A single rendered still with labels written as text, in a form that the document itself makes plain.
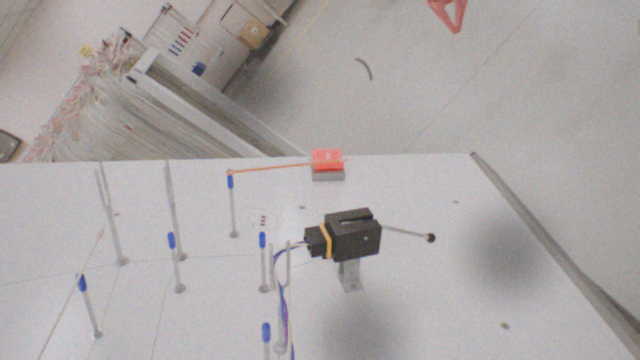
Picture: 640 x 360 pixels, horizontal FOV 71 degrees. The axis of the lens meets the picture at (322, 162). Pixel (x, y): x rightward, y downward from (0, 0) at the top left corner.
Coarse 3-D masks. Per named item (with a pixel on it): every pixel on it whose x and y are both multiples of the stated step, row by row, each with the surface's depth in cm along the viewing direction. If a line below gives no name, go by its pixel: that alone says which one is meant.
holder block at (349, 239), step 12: (324, 216) 52; (336, 216) 52; (348, 216) 52; (360, 216) 52; (372, 216) 53; (336, 228) 50; (348, 228) 50; (360, 228) 50; (372, 228) 50; (336, 240) 49; (348, 240) 50; (360, 240) 50; (372, 240) 51; (336, 252) 50; (348, 252) 51; (360, 252) 51; (372, 252) 52
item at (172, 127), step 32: (96, 64) 121; (128, 64) 138; (160, 64) 146; (64, 96) 120; (96, 96) 130; (128, 96) 111; (160, 96) 114; (192, 96) 151; (224, 96) 151; (64, 128) 118; (96, 128) 113; (160, 128) 114; (192, 128) 154; (224, 128) 124; (256, 128) 156; (32, 160) 131; (64, 160) 117; (96, 160) 117; (128, 160) 115
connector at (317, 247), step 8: (304, 232) 52; (312, 232) 51; (320, 232) 51; (328, 232) 51; (312, 240) 50; (320, 240) 50; (312, 248) 49; (320, 248) 50; (312, 256) 50; (320, 256) 50
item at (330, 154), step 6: (312, 150) 77; (318, 150) 77; (324, 150) 77; (330, 150) 78; (336, 150) 78; (312, 156) 76; (318, 156) 76; (324, 156) 76; (330, 156) 76; (336, 156) 76; (342, 156) 76; (336, 162) 74; (342, 162) 74; (318, 168) 74; (324, 168) 75; (330, 168) 75; (336, 168) 75; (342, 168) 75
